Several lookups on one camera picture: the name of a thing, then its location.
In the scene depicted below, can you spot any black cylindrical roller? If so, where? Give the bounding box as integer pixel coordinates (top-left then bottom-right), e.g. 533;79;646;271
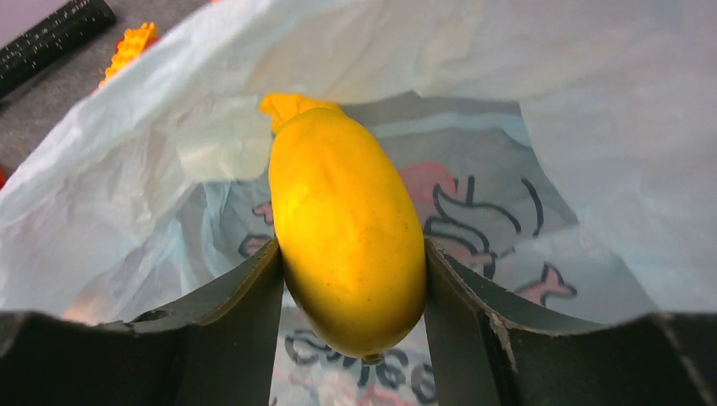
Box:
1;0;117;97

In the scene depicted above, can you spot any light blue plastic bag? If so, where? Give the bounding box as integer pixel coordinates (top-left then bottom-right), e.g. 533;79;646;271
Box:
1;1;716;405

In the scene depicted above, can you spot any yellow fake papaya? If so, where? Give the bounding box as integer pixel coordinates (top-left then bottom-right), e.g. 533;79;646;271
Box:
259;94;427;365

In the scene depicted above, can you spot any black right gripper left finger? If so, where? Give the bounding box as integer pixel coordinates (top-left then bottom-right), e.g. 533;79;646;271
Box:
1;241;283;405

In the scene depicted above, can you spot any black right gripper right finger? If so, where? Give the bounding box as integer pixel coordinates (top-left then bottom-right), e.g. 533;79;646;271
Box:
424;241;716;405

